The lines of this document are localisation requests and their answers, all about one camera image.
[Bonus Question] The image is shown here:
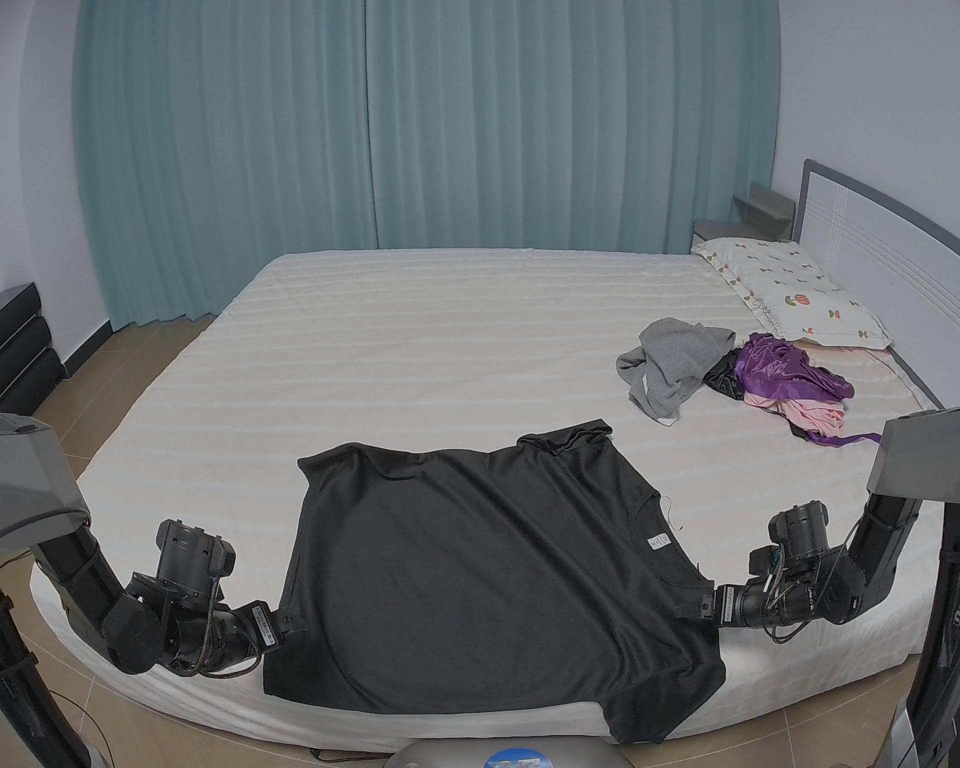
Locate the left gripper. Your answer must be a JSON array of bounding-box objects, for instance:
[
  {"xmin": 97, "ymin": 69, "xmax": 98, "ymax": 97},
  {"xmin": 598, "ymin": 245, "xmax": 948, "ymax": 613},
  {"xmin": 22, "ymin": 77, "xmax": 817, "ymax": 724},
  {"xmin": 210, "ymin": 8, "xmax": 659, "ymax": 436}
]
[{"xmin": 191, "ymin": 598, "xmax": 285, "ymax": 676}]

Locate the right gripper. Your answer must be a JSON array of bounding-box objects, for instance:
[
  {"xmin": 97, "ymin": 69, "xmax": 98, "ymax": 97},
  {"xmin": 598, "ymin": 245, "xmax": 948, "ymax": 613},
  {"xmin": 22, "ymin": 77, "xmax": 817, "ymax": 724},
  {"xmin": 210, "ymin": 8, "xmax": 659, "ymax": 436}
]
[{"xmin": 712, "ymin": 581, "xmax": 785, "ymax": 633}]

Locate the black T-shirt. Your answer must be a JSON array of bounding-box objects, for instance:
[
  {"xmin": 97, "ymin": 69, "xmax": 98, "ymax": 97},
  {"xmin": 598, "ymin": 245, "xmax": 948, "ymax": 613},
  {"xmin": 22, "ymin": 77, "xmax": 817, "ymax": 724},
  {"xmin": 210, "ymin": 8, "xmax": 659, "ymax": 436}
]
[{"xmin": 261, "ymin": 420, "xmax": 729, "ymax": 747}]

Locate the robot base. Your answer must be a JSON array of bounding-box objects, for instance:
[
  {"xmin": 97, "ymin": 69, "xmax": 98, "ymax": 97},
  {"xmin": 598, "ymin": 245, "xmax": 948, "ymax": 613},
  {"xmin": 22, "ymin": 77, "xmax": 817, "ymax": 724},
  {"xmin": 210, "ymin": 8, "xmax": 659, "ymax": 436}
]
[{"xmin": 382, "ymin": 738, "xmax": 624, "ymax": 768}]

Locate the bed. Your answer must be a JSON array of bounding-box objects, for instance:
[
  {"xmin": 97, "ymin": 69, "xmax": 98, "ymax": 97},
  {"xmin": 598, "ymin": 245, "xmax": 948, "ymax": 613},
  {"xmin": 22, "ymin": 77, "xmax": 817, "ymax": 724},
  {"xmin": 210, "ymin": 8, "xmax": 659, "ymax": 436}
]
[{"xmin": 30, "ymin": 157, "xmax": 960, "ymax": 755}]

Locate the pink garment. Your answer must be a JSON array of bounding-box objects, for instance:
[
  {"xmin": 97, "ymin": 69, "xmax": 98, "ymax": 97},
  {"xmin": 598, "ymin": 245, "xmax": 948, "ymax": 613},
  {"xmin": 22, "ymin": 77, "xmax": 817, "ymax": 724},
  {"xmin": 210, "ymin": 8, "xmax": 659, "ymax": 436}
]
[{"xmin": 742, "ymin": 393, "xmax": 849, "ymax": 440}]

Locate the shiny black garment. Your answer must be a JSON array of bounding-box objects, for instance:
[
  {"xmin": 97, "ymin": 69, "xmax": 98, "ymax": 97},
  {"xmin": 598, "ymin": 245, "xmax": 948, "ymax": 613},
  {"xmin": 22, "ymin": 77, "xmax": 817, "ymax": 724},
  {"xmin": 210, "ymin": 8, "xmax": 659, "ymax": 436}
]
[{"xmin": 702, "ymin": 348, "xmax": 751, "ymax": 402}]

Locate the purple garment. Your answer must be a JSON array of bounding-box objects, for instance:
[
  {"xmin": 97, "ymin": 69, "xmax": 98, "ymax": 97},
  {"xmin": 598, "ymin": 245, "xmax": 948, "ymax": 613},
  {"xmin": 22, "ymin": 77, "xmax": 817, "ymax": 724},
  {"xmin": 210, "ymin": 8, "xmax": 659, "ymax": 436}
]
[{"xmin": 733, "ymin": 333, "xmax": 882, "ymax": 451}]

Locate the grey garment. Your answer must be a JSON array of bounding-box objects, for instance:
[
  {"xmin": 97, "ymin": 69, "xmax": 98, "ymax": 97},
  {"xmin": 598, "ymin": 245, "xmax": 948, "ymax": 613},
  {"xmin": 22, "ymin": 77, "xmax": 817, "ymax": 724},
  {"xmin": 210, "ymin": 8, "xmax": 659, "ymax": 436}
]
[{"xmin": 615, "ymin": 316, "xmax": 740, "ymax": 430}]

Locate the white printed pillow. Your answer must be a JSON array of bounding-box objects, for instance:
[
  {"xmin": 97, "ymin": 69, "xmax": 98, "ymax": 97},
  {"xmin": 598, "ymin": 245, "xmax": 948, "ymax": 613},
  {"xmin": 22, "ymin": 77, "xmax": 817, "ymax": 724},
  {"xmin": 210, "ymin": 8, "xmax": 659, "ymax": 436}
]
[{"xmin": 690, "ymin": 236, "xmax": 895, "ymax": 352}]

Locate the black chest of drawers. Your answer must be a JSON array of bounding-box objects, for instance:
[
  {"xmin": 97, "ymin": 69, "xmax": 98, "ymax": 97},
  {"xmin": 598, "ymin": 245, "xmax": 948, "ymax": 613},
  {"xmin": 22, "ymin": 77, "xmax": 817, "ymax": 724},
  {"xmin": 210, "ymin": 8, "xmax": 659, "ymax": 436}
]
[{"xmin": 0, "ymin": 281, "xmax": 65, "ymax": 410}]

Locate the grey bedside table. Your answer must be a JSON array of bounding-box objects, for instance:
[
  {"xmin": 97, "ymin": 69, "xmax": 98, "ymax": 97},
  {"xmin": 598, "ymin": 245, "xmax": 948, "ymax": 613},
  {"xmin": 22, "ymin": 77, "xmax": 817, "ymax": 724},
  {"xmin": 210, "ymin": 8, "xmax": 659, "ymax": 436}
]
[{"xmin": 690, "ymin": 181, "xmax": 796, "ymax": 245}]

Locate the blue-green curtain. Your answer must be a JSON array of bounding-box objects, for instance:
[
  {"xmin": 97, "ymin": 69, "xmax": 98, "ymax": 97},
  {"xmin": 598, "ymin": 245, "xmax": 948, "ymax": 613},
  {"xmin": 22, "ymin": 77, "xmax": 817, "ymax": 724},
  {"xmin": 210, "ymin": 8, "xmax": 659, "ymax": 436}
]
[
  {"xmin": 363, "ymin": 0, "xmax": 781, "ymax": 256},
  {"xmin": 71, "ymin": 0, "xmax": 380, "ymax": 331}
]

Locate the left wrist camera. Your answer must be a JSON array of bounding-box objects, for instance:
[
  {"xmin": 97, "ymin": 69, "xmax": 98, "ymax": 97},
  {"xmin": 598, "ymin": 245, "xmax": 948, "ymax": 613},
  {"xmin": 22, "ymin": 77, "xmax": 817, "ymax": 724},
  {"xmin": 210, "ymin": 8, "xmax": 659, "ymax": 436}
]
[{"xmin": 204, "ymin": 536, "xmax": 240, "ymax": 580}]

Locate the black cable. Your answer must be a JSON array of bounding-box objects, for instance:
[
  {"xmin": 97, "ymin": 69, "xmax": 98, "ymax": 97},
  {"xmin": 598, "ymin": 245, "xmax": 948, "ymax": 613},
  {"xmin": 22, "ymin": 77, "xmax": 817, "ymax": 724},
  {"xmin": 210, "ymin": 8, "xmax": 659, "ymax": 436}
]
[{"xmin": 307, "ymin": 746, "xmax": 395, "ymax": 768}]

